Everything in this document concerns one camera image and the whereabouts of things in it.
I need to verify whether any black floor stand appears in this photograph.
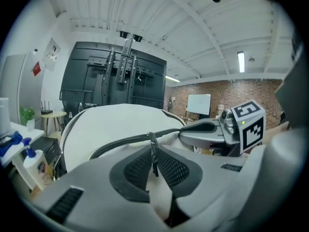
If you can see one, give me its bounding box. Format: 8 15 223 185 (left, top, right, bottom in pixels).
166 95 174 113

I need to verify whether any white water dispenser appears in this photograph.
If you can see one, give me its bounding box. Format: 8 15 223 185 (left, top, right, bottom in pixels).
216 102 225 118

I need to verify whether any black television mount bracket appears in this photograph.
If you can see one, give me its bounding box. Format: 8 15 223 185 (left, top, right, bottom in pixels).
102 30 143 106

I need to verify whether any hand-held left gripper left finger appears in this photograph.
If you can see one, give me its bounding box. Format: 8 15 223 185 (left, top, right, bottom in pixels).
31 145 167 232

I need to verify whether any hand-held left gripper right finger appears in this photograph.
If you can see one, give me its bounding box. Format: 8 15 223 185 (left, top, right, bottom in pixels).
156 145 247 228

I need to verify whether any black drawer unit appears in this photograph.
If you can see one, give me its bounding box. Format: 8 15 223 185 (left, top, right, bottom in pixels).
30 136 61 165

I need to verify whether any grey refrigerator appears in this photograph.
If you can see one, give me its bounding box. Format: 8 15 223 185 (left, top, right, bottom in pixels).
0 53 45 125

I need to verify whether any person's grey clothing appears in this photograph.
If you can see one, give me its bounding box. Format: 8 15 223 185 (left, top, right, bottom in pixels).
226 32 309 232

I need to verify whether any red paper sheet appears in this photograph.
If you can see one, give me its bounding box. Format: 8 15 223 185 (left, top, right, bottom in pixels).
32 61 42 77

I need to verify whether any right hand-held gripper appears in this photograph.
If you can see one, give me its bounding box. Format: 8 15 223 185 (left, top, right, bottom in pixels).
179 99 266 156

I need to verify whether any blue cloth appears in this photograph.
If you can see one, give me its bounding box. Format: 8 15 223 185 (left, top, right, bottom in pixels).
0 130 24 157

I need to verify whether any green potted plant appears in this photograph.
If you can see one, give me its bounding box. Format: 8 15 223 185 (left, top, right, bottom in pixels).
19 106 37 131

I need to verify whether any white wall poster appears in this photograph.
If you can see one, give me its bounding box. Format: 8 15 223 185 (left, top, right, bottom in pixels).
43 38 61 72

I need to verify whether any black router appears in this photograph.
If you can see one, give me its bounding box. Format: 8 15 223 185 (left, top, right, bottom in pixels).
40 100 53 115

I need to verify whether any person's right forearm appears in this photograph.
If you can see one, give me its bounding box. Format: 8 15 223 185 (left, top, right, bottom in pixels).
262 121 290 146

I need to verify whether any white bottle with blue pump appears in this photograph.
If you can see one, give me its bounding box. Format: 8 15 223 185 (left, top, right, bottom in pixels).
22 137 50 191

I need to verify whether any round wooden side table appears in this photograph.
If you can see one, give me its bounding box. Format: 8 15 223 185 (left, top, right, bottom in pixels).
41 111 68 139

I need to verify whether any white whiteboard on stand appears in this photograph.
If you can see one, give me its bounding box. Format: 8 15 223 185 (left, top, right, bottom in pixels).
184 93 212 120

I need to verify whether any white fabric with black zipper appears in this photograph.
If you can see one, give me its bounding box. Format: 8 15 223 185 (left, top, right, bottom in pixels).
59 102 202 226

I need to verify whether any white side desk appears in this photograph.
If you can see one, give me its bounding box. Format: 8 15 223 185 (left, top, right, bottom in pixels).
0 121 45 190

